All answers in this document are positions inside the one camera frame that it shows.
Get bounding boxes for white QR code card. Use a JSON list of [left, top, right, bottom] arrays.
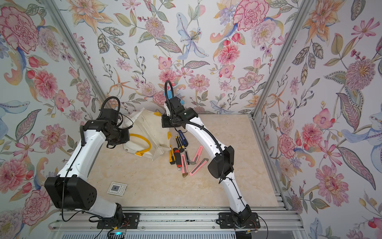
[[107, 182, 128, 197]]

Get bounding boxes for blue utility knife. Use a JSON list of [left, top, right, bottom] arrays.
[[178, 130, 189, 148]]

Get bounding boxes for red black utility knife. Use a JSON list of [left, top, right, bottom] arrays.
[[173, 148, 182, 170]]

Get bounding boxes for pink utility knife left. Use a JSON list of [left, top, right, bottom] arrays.
[[181, 154, 189, 178]]

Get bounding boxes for grey small utility knife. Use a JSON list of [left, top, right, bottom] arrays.
[[185, 149, 191, 165]]

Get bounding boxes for pink utility knife right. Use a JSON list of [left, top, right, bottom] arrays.
[[189, 158, 209, 176]]

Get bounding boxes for blue microphone on black stand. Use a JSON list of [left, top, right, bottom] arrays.
[[167, 90, 173, 99]]

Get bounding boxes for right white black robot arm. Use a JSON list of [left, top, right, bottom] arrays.
[[162, 96, 252, 228]]

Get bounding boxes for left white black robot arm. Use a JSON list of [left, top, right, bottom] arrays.
[[44, 109, 130, 227]]

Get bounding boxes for aluminium front rail frame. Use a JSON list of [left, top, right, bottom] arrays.
[[48, 207, 308, 239]]

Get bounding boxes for pink utility knife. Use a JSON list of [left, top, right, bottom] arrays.
[[191, 145, 204, 165], [181, 154, 189, 178], [189, 158, 209, 176]]

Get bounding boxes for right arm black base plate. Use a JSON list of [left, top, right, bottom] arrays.
[[215, 212, 261, 230]]

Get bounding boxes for pink utility knife middle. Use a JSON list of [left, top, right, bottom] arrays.
[[191, 145, 204, 165]]

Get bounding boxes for white canvas pouch yellow handles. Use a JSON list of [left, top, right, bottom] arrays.
[[122, 109, 172, 161]]

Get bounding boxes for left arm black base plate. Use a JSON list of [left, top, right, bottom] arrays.
[[96, 213, 140, 230]]

